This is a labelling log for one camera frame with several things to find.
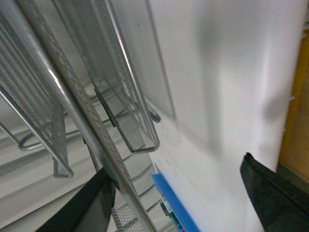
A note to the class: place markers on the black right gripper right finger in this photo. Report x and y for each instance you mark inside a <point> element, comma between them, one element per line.
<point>280,205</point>

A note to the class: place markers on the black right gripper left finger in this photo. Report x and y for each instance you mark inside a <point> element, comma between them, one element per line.
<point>88,211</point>

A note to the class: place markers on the silver mesh three-tier rack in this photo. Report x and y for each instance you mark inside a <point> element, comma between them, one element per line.
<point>37,38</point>

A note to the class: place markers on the white curtain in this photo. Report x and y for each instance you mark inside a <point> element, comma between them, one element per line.
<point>30,194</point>

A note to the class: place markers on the green terminal block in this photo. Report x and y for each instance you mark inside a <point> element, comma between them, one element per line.
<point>169,213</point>

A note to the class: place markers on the blue plastic tray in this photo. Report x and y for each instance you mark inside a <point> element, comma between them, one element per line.
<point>178,206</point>

